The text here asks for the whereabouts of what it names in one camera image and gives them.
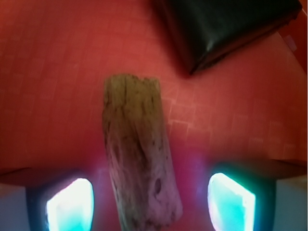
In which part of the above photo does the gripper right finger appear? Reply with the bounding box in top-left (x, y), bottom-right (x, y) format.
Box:
top-left (207, 163), bottom-right (276, 231)

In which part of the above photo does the brown wood chip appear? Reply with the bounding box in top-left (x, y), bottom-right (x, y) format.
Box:
top-left (102, 74), bottom-right (183, 231)

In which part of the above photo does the black rectangular box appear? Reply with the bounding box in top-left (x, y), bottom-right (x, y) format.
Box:
top-left (153, 0), bottom-right (302, 75)

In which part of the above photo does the red plastic tray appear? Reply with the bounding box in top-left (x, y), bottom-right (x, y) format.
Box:
top-left (0, 0), bottom-right (308, 231)

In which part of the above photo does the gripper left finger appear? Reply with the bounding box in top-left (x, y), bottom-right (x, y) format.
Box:
top-left (26, 172), bottom-right (95, 231)

